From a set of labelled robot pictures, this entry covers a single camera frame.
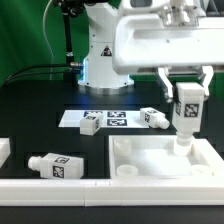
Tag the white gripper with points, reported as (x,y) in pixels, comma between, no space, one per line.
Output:
(143,42)

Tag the white square tabletop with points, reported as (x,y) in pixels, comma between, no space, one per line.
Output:
(148,156)

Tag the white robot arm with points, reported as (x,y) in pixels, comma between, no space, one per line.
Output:
(99,76)

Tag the white sheet with markers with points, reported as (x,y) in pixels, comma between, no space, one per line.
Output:
(111,118)

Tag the white front fence bar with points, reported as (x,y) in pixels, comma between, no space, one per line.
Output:
(191,191)

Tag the white fence bar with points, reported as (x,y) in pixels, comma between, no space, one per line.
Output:
(4,150)
(191,191)

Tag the white left fence bar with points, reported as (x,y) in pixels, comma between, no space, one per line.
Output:
(4,150)

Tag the black camera stand pole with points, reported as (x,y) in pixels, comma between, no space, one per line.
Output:
(70,9)

